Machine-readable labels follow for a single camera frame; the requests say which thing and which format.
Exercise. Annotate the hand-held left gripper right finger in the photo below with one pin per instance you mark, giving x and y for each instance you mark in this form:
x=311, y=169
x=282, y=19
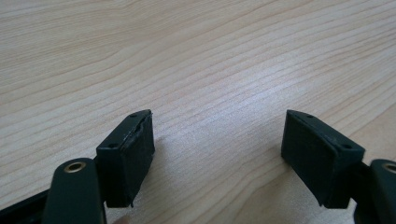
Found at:
x=317, y=161

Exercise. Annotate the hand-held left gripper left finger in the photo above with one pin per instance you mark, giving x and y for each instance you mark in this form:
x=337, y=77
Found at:
x=124, y=161

